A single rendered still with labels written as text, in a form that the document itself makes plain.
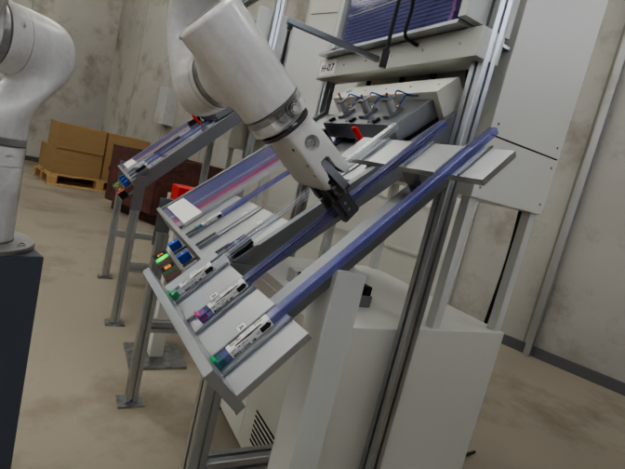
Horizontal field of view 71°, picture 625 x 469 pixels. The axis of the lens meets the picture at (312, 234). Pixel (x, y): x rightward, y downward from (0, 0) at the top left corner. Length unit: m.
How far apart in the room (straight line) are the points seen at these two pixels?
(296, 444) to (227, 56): 0.58
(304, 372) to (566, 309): 3.18
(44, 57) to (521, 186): 1.18
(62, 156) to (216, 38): 6.29
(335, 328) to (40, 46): 0.69
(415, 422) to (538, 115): 0.94
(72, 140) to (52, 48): 5.85
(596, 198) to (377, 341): 2.81
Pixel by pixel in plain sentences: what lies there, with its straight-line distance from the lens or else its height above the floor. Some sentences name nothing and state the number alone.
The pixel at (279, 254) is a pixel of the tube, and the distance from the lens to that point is 0.63.
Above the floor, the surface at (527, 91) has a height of 1.31.
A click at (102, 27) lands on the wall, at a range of 9.77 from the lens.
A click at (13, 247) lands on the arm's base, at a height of 0.71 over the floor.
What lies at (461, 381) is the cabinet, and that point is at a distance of 1.47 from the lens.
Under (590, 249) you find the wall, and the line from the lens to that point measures 3.74.
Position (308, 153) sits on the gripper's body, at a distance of 0.58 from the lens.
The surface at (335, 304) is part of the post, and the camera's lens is 0.69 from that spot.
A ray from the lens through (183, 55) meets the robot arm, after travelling 0.64.
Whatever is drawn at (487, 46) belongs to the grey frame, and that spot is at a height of 1.34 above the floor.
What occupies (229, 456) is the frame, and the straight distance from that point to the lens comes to 1.09.
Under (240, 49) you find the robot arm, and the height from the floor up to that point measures 1.08.
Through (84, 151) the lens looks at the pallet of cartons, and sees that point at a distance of 6.84.
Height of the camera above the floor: 0.96
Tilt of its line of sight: 8 degrees down
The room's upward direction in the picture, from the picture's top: 14 degrees clockwise
